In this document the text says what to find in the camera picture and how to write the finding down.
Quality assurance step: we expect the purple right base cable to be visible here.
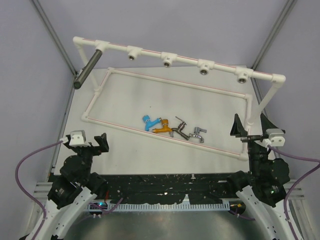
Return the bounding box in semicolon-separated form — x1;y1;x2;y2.
228;207;256;222

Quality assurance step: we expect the dark long-spout faucet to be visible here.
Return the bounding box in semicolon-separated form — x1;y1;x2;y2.
73;49;103;90

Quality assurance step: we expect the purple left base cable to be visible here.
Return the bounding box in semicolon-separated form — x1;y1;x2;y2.
94;197;124;216

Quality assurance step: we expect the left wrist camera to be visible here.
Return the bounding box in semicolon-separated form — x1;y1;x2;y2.
60;130;90;147

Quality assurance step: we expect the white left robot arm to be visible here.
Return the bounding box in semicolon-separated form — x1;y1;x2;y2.
22;130;109;240

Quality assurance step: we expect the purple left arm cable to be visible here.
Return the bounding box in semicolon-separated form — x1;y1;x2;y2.
14;140;68;240

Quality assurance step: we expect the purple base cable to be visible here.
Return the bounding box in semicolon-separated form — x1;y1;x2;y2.
94;197;124;216
228;207;256;222

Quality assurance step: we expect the grey metal faucet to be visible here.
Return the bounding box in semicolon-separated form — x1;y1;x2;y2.
171;116;190;141

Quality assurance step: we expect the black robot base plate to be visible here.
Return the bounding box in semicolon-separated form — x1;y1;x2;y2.
96;171;252;205

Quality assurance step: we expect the chrome metal faucet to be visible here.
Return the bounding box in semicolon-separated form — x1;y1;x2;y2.
189;126;207;144

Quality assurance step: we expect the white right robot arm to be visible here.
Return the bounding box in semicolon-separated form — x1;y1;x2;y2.
226;113;320;240

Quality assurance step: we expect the white PVC pipe frame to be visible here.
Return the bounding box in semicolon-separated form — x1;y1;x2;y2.
73;36;286;161

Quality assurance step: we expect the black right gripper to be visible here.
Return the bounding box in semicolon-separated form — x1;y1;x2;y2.
230;112;278;175

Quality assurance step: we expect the orange plastic faucet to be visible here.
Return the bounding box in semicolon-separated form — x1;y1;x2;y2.
152;118;173;136

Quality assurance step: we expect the blue plastic faucet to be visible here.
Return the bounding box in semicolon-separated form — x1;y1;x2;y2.
142;115;162;132

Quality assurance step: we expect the white slotted cable duct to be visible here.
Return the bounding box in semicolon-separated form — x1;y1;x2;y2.
84;202;231;212

